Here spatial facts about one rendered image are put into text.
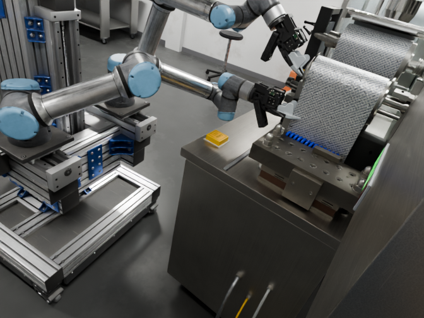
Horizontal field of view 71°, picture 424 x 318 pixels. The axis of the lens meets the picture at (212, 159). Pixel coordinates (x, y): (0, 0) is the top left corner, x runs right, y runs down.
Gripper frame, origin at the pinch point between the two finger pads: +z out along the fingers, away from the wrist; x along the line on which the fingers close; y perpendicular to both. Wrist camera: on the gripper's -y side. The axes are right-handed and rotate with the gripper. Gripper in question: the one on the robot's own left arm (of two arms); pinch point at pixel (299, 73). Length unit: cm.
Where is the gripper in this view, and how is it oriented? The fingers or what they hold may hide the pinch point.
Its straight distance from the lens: 118.5
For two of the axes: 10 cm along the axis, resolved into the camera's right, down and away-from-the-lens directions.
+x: 5.8, -3.8, 7.2
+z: 4.9, 8.7, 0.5
